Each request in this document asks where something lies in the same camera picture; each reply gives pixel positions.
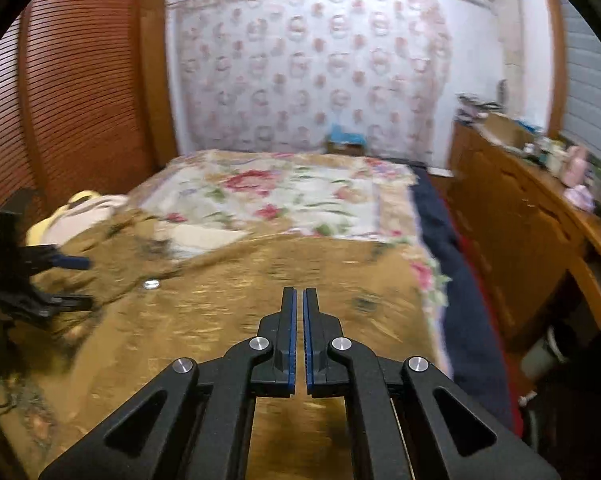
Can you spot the wooden sideboard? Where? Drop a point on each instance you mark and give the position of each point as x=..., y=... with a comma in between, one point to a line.
x=520, y=230

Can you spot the round metal button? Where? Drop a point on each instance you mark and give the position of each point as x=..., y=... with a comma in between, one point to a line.
x=151, y=284

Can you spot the grey window blind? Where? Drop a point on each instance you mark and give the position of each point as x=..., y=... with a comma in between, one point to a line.
x=590, y=85

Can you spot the group of small jars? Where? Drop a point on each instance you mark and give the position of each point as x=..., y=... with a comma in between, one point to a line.
x=545, y=152

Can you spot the pink kettle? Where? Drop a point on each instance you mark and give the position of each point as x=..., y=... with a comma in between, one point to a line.
x=574, y=167

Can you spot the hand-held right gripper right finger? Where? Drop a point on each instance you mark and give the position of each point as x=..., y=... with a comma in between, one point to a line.
x=308, y=340

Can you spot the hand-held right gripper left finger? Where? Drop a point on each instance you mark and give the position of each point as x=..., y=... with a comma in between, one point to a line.
x=291, y=340

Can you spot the blue lace cloth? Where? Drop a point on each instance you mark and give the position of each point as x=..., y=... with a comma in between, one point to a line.
x=347, y=134

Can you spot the brown paisley scarf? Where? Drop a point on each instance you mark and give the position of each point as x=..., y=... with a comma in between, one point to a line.
x=230, y=310

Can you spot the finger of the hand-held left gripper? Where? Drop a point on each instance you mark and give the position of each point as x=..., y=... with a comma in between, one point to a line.
x=70, y=303
x=73, y=261

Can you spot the beige pillow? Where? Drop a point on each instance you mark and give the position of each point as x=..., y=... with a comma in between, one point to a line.
x=80, y=220

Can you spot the wooden louvred wardrobe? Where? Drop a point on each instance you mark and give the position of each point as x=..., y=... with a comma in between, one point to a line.
x=80, y=85

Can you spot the navy bed sheet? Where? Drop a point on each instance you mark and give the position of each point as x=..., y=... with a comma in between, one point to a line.
x=460, y=270

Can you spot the grey bucket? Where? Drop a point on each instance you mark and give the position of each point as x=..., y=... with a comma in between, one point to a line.
x=542, y=360

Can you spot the circle print curtain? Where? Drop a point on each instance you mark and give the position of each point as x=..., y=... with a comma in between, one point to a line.
x=305, y=75

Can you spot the cardboard box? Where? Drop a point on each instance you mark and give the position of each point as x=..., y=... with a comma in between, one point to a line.
x=505, y=130

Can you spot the wooden window frame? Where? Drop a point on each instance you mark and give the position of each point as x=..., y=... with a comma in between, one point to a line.
x=556, y=60

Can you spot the floral blanket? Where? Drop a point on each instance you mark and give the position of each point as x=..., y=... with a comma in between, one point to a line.
x=280, y=195

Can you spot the stack of folded clothes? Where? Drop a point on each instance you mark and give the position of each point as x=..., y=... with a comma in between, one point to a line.
x=478, y=107

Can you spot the small pink cloth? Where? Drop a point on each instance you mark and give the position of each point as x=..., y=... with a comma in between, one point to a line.
x=580, y=199

